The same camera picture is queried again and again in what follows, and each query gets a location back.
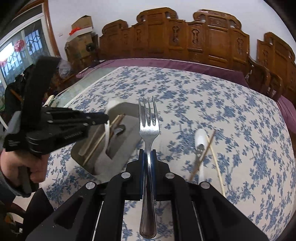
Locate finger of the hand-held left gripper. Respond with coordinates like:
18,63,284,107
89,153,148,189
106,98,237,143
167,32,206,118
43,106,109,122
50,119,109,130

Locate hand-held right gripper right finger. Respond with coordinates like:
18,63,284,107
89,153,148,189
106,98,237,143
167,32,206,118
150,149,270,241

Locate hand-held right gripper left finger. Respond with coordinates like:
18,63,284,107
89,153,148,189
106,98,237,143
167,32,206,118
25,149,147,241

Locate grey metal tray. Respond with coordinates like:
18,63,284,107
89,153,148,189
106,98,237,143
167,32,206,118
70,102,148,176

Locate white plastic spoon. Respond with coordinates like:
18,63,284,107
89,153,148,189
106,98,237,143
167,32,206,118
194,128,208,184

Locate person's left forearm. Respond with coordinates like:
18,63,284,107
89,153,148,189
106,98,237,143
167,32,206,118
0,169,23,204

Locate person's left hand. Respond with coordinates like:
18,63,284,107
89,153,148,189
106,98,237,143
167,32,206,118
0,149,48,193

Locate clear plastic bag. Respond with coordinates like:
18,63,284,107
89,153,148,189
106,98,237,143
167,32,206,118
57,59,71,77

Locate black bags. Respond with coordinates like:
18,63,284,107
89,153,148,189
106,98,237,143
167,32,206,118
5,70,35,112

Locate large cardboard box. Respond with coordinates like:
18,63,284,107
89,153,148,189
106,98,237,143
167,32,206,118
65,32,97,67

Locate white flat box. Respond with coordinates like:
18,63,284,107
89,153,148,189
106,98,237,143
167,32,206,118
69,26,93,37

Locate wooden framed glass door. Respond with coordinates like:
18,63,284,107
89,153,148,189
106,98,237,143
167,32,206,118
0,0,60,93

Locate red window decoration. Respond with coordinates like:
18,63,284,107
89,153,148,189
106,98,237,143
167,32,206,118
14,39,25,52

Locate small cardboard box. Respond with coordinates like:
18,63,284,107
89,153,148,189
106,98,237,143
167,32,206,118
71,15,93,30

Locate blue floral tablecloth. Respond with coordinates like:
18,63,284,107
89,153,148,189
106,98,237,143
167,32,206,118
45,66,292,241

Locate purple sofa cushion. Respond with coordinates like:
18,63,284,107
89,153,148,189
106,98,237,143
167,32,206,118
76,58,250,87

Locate carved wooden sofa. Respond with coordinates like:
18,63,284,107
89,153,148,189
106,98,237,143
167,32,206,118
98,7,284,100

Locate purple armchair cushion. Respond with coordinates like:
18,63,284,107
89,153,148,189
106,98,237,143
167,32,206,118
276,95,296,130

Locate carved wooden armchair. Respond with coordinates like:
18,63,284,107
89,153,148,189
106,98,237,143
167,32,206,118
257,32,296,105

